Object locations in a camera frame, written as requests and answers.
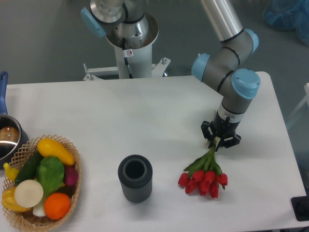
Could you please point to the dark green cucumber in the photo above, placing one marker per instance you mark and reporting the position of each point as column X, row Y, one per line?
column 29, row 169

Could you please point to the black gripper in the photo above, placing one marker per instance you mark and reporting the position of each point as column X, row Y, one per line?
column 223, row 131

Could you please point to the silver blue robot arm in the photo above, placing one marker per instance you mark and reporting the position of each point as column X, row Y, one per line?
column 132, row 32

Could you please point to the dark grey ribbed vase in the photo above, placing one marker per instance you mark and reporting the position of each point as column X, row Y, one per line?
column 135, row 174

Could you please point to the blue handled saucepan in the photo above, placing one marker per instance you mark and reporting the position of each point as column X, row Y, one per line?
column 12, row 136

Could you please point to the orange fruit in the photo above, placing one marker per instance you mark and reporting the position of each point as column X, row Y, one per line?
column 57, row 205

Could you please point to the yellow bell pepper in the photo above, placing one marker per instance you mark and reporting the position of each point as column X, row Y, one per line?
column 9, row 202

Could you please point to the black device at edge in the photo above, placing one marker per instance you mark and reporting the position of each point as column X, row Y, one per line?
column 301, row 207

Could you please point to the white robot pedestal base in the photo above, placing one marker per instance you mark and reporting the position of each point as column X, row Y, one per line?
column 131, row 63

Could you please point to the white round onion slice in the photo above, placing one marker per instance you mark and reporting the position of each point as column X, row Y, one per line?
column 28, row 193

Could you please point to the red tulip bouquet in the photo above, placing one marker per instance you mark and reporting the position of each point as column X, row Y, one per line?
column 204, row 174

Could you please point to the yellow squash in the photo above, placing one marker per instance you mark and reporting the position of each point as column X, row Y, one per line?
column 48, row 147

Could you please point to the blue plastic bag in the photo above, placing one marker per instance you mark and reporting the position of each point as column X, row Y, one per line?
column 288, row 15

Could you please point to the green lettuce leaf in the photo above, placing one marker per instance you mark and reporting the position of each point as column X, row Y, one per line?
column 50, row 174

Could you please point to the purple red onion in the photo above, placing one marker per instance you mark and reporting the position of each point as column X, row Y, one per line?
column 70, row 176

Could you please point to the woven wicker basket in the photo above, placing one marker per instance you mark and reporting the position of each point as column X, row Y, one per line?
column 26, row 221

